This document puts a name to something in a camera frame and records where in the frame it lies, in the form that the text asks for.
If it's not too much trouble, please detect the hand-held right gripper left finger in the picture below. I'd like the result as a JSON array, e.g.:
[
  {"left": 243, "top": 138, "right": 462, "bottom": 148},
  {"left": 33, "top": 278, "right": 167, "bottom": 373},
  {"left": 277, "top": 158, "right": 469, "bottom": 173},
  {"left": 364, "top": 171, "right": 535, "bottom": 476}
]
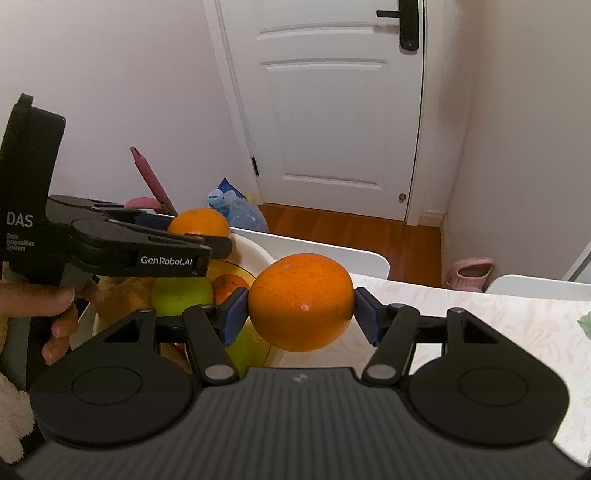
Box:
[{"left": 102, "top": 286, "right": 250, "bottom": 385}]

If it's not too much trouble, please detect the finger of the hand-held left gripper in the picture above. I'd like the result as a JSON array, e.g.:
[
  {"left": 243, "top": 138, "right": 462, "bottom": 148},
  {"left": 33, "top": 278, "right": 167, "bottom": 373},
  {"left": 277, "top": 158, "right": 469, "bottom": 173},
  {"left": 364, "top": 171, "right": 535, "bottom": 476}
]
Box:
[
  {"left": 69, "top": 219, "right": 233, "bottom": 261},
  {"left": 46, "top": 195, "right": 174, "bottom": 232}
]

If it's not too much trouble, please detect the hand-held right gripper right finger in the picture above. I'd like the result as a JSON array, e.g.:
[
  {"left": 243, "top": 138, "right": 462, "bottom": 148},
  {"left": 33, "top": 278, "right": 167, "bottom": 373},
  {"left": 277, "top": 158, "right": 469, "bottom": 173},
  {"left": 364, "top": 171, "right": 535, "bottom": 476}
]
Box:
[{"left": 353, "top": 287, "right": 502, "bottom": 386}]

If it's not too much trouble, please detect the large orange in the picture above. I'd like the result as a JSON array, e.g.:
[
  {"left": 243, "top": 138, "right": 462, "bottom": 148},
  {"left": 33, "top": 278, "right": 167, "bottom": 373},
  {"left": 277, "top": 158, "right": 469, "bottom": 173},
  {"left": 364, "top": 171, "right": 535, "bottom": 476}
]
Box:
[
  {"left": 167, "top": 208, "right": 230, "bottom": 239},
  {"left": 248, "top": 253, "right": 356, "bottom": 352}
]

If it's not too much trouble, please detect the oval white ceramic dish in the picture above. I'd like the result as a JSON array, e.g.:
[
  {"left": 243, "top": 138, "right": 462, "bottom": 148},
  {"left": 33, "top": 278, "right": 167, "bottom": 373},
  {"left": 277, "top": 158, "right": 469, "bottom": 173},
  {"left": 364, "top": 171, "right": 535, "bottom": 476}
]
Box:
[{"left": 69, "top": 229, "right": 284, "bottom": 370}]

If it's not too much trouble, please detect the green apple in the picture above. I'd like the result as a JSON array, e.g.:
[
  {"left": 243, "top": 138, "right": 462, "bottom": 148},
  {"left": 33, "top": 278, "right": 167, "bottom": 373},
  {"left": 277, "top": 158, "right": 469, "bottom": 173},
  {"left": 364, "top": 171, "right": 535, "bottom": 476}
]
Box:
[
  {"left": 226, "top": 330, "right": 274, "bottom": 368},
  {"left": 152, "top": 276, "right": 214, "bottom": 317}
]

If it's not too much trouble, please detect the red yellow apple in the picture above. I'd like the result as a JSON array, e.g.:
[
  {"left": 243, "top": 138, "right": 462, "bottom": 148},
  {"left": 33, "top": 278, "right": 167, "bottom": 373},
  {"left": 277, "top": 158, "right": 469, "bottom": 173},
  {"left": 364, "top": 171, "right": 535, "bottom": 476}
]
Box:
[{"left": 95, "top": 277, "right": 155, "bottom": 324}]

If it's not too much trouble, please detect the person's left hand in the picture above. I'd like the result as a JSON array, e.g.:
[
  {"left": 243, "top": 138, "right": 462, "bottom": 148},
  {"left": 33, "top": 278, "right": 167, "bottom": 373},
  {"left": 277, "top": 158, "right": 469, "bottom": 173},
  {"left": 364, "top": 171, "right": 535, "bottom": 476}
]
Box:
[{"left": 0, "top": 281, "right": 80, "bottom": 366}]

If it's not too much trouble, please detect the small tangerine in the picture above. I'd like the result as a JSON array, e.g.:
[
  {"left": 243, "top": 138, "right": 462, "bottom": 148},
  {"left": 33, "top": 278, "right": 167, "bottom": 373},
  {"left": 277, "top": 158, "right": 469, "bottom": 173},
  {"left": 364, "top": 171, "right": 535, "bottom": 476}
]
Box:
[{"left": 211, "top": 274, "right": 250, "bottom": 305}]

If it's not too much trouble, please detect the blue plastic water jug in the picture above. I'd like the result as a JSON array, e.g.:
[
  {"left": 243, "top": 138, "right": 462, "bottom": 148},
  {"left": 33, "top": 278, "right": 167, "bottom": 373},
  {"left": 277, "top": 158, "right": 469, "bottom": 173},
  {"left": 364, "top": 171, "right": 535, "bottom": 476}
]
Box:
[{"left": 206, "top": 187, "right": 270, "bottom": 234}]

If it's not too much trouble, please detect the blue plastic bag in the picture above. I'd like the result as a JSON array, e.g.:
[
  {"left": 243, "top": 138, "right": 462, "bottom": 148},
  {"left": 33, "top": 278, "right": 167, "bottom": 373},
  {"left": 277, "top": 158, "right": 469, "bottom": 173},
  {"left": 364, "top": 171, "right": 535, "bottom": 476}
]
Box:
[{"left": 217, "top": 178, "right": 250, "bottom": 199}]

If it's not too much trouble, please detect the pink slipper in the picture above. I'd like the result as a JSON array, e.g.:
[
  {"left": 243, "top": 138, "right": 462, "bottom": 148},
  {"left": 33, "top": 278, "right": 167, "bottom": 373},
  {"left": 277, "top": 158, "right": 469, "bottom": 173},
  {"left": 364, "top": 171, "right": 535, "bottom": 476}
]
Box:
[{"left": 442, "top": 257, "right": 495, "bottom": 292}]

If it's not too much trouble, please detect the floral tablecloth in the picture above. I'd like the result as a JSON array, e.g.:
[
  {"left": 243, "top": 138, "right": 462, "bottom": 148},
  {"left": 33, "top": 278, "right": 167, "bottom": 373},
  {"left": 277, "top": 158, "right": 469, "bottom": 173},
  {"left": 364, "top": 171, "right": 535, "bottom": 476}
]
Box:
[{"left": 272, "top": 272, "right": 591, "bottom": 455}]

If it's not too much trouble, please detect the white panel door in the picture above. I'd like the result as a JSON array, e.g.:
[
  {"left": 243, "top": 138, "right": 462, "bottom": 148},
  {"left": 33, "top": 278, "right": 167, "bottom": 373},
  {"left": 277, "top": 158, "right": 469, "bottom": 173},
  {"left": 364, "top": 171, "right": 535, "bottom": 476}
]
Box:
[{"left": 203, "top": 0, "right": 451, "bottom": 227}]

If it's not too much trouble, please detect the pink broom handle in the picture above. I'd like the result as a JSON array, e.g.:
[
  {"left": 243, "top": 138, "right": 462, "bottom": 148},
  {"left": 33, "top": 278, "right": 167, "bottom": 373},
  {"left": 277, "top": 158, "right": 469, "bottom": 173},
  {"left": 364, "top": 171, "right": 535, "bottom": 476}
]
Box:
[{"left": 130, "top": 147, "right": 178, "bottom": 217}]

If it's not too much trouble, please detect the black door handle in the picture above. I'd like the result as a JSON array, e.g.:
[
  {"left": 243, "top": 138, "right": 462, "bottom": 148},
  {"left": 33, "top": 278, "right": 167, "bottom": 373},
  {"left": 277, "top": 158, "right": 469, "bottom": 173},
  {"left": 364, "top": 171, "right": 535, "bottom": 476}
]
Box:
[{"left": 376, "top": 0, "right": 419, "bottom": 51}]

